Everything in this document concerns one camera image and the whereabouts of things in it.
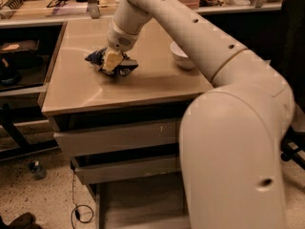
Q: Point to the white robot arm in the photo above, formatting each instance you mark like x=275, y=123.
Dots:
x=230, y=136

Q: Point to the black table leg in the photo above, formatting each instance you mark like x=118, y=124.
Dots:
x=9, y=118

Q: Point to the brown shoe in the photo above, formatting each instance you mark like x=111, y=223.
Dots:
x=25, y=221

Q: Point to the blue chip bag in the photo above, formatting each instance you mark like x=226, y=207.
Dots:
x=126, y=66

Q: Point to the grey metal post left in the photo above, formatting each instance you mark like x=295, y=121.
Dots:
x=93, y=9

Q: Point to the black coil spring holder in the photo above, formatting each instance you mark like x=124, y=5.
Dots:
x=10, y=8

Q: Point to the top drawer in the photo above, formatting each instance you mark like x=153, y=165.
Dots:
x=114, y=138

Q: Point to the drawer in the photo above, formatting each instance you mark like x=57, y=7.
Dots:
x=156, y=202
x=143, y=167
x=114, y=138

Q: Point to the white bowl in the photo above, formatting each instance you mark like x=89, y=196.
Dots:
x=180, y=58

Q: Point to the small blue floor object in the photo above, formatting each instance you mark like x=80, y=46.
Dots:
x=37, y=169

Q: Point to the bottom drawer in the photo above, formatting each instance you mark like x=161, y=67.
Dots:
x=156, y=202

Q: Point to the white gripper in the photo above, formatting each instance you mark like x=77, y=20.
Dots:
x=121, y=39

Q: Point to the black office chair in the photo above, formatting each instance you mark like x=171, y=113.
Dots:
x=292, y=65

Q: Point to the middle drawer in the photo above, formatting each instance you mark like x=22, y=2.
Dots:
x=143, y=167

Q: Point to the grey drawer cabinet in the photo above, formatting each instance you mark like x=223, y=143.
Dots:
x=80, y=97

